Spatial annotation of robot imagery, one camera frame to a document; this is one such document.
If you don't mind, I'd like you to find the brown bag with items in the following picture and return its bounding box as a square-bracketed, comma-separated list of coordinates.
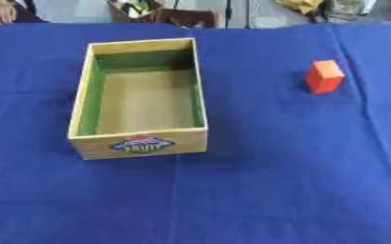
[105, 0, 166, 24]

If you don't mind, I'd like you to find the black tripod leg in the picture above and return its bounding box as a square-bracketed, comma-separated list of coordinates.
[223, 0, 235, 29]

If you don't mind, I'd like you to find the tan box with green inside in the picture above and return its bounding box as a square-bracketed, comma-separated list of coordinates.
[67, 37, 211, 161]

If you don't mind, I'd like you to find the yellow bag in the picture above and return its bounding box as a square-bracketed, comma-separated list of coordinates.
[274, 0, 324, 15]

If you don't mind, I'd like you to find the orange rectangular block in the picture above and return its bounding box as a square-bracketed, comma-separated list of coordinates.
[303, 59, 346, 94]

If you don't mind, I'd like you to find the person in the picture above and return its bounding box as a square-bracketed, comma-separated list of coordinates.
[0, 0, 51, 36]

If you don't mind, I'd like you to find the person's hand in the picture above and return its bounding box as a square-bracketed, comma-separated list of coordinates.
[0, 0, 19, 25]

